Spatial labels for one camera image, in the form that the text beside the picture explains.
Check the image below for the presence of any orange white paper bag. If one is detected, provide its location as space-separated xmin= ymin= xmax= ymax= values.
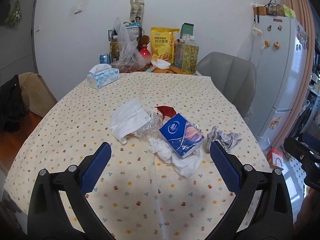
xmin=266 ymin=148 xmax=284 ymax=170

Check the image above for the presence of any small yellow oil bottle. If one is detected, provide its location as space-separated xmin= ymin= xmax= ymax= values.
xmin=110 ymin=35 xmax=120 ymax=63

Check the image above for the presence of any peach curtain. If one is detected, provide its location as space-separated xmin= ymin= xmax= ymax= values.
xmin=271 ymin=0 xmax=315 ymax=148

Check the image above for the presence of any white refrigerator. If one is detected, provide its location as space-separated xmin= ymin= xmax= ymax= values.
xmin=247 ymin=16 xmax=298 ymax=142

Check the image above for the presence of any blue white tissue box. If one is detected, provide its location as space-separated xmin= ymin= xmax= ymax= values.
xmin=87 ymin=63 xmax=120 ymax=89

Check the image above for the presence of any clear plastic wrap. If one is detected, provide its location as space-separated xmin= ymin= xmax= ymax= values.
xmin=130 ymin=111 xmax=163 ymax=140

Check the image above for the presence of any green hanging cloth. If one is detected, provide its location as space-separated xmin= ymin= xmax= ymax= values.
xmin=4 ymin=0 xmax=22 ymax=27

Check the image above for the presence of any red ceramic vase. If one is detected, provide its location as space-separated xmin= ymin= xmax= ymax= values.
xmin=139 ymin=44 xmax=151 ymax=64

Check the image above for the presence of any large yellow oil bottle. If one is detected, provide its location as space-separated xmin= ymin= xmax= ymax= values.
xmin=181 ymin=36 xmax=199 ymax=75

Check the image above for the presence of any brown armchair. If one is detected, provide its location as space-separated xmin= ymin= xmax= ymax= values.
xmin=18 ymin=72 xmax=57 ymax=117

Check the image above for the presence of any black clothing on armchair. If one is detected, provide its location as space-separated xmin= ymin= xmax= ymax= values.
xmin=0 ymin=75 xmax=27 ymax=133

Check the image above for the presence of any blue tissue pack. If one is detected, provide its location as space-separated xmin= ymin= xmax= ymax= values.
xmin=159 ymin=113 xmax=204 ymax=158

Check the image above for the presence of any white paper carry bag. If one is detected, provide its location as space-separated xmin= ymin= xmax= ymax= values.
xmin=130 ymin=0 xmax=145 ymax=26

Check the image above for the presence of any white crumpled napkin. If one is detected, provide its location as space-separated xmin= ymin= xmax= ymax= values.
xmin=151 ymin=59 xmax=171 ymax=70

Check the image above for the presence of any white tissue paper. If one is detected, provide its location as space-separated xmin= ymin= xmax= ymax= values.
xmin=110 ymin=98 xmax=151 ymax=145

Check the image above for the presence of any floral cream tablecloth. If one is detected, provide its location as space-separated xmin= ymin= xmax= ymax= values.
xmin=4 ymin=73 xmax=270 ymax=239

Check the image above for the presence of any green box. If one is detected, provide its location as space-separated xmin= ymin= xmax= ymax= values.
xmin=180 ymin=23 xmax=194 ymax=38

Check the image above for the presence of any blue drink can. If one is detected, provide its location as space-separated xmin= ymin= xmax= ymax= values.
xmin=99 ymin=54 xmax=110 ymax=64

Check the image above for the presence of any grey upholstered chair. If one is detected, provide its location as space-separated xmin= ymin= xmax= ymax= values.
xmin=197 ymin=52 xmax=257 ymax=118

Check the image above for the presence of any clear plastic bag with food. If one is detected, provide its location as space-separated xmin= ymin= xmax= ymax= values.
xmin=111 ymin=18 xmax=146 ymax=73

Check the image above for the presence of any red white wrapper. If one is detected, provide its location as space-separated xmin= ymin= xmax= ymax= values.
xmin=156 ymin=106 xmax=177 ymax=119

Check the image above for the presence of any yellow snack bag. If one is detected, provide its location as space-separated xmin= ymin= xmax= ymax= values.
xmin=150 ymin=27 xmax=180 ymax=63

